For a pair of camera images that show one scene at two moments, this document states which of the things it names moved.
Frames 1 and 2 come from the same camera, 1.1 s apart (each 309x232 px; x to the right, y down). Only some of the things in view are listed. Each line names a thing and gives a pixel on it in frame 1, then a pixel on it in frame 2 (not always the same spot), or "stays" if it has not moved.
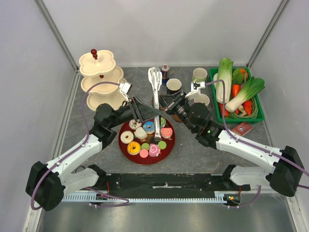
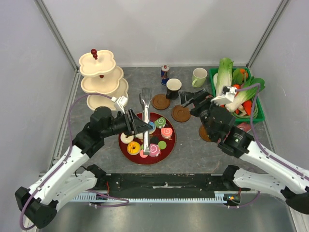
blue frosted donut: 148,127 stays
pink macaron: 144,153 stays
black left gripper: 142,111 -> 134,125
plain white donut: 126,137 stays
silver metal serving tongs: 155,75 -> 145,97
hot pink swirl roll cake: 154,150 stays
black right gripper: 170,98 -> 201,98
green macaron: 162,144 stays
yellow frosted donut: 133,148 stays
